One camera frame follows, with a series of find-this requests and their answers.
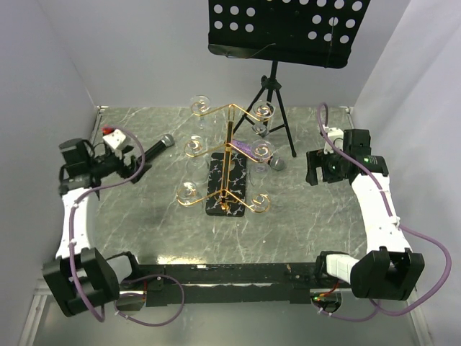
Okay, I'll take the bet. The gold wine glass rack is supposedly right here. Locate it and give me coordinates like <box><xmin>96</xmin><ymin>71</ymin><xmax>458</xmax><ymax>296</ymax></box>
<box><xmin>189</xmin><ymin>103</ymin><xmax>268</xmax><ymax>212</ymax></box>

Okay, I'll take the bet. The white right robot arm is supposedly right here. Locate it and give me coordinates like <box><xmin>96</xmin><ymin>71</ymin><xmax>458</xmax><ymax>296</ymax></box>
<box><xmin>305</xmin><ymin>126</ymin><xmax>425</xmax><ymax>301</ymax></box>

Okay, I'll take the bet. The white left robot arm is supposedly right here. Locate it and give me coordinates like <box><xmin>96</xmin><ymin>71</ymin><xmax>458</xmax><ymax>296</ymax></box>
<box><xmin>42</xmin><ymin>130</ymin><xmax>149</xmax><ymax>322</ymax></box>

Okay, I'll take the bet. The black marble rack base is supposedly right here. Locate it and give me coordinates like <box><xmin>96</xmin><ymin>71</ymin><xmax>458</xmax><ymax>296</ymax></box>
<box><xmin>205</xmin><ymin>152</ymin><xmax>247</xmax><ymax>217</ymax></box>

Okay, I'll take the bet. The black microphone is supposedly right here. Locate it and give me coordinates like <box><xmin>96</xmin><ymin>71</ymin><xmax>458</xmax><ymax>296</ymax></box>
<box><xmin>145</xmin><ymin>134</ymin><xmax>175</xmax><ymax>162</ymax></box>

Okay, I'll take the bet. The purple glitter microphone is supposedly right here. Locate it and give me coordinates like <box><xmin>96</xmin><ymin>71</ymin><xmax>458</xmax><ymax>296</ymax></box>
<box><xmin>232</xmin><ymin>139</ymin><xmax>287</xmax><ymax>171</ymax></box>

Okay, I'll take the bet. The black music stand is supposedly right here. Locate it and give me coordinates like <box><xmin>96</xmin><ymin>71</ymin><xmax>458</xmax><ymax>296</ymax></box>
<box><xmin>207</xmin><ymin>0</ymin><xmax>372</xmax><ymax>158</ymax></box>

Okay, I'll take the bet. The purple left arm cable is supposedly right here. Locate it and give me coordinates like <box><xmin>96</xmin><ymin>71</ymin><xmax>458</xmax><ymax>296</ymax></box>
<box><xmin>70</xmin><ymin>125</ymin><xmax>187</xmax><ymax>328</ymax></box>

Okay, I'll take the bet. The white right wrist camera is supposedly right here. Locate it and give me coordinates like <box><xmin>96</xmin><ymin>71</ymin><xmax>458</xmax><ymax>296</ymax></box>
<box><xmin>323</xmin><ymin>126</ymin><xmax>344</xmax><ymax>154</ymax></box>

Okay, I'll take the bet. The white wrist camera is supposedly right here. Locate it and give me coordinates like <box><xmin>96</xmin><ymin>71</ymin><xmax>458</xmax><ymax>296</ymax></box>
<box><xmin>102</xmin><ymin>127</ymin><xmax>134</xmax><ymax>156</ymax></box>
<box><xmin>323</xmin><ymin>126</ymin><xmax>344</xmax><ymax>154</ymax></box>

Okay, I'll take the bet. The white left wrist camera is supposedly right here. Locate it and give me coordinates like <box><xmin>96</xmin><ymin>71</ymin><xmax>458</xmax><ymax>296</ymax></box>
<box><xmin>102</xmin><ymin>127</ymin><xmax>134</xmax><ymax>156</ymax></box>

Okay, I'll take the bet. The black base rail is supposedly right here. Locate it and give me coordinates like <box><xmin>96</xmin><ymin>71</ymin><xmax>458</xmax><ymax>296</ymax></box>
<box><xmin>121</xmin><ymin>262</ymin><xmax>339</xmax><ymax>307</ymax></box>

